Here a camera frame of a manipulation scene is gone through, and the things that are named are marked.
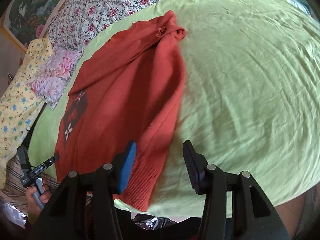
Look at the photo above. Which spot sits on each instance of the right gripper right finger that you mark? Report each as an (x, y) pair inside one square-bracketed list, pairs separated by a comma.
[(235, 206)]

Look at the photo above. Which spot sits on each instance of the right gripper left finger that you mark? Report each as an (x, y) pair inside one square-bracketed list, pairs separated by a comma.
[(82, 207)]

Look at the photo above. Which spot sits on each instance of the red knit sweater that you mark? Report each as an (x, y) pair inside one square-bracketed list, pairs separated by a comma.
[(129, 90)]

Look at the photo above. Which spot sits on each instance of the plaid blanket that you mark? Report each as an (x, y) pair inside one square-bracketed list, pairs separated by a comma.
[(12, 191)]

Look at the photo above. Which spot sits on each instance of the yellow cartoon print pillow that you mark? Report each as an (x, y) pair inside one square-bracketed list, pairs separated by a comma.
[(19, 104)]

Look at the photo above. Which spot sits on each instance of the pink purple floral pillow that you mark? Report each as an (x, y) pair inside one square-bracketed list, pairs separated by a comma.
[(53, 76)]

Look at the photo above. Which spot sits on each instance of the green bed sheet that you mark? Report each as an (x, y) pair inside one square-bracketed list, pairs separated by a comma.
[(251, 98)]

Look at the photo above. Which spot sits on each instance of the framed landscape painting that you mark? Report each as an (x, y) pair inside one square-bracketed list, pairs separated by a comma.
[(26, 20)]

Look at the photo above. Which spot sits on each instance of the white floral quilt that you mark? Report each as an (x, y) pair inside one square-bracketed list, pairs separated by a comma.
[(80, 24)]

